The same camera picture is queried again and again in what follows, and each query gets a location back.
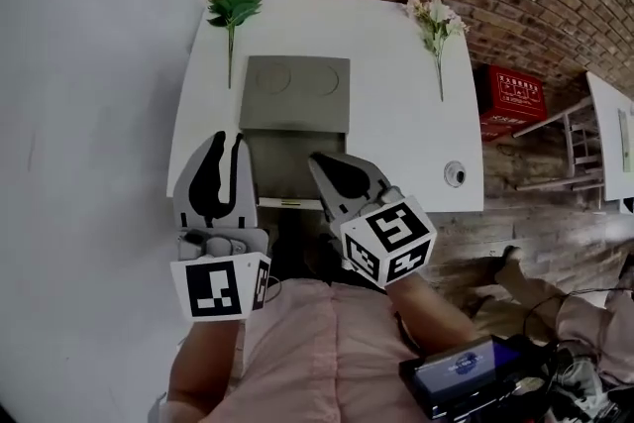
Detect person's pink shirt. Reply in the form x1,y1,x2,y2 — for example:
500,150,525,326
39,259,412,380
152,278,428,423

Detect red box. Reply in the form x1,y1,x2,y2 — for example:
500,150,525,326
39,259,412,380
478,63,549,143

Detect green leaf sprig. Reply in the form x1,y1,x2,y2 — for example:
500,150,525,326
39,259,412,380
205,0,264,91

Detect pink white flower sprig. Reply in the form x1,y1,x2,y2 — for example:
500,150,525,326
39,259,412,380
405,0,470,103

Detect black phone with screen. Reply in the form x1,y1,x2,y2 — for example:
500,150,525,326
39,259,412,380
397,335,522,420

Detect white side table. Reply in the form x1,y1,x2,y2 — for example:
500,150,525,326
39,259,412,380
584,70,634,203

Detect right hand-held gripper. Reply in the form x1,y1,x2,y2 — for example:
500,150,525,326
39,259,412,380
307,152,439,289

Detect grey drawer box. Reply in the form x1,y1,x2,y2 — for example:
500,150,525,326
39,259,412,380
238,54,353,135

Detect pale flat board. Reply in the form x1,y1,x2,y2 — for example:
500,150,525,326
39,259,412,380
615,108,631,175

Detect person's black trousers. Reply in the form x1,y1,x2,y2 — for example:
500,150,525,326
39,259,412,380
268,207,349,286

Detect person's right forearm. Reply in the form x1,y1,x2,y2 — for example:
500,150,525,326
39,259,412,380
385,273,479,356

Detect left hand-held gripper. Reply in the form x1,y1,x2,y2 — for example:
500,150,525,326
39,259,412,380
168,129,273,324

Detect person's left forearm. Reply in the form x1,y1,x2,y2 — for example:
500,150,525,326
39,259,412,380
166,318,248,406

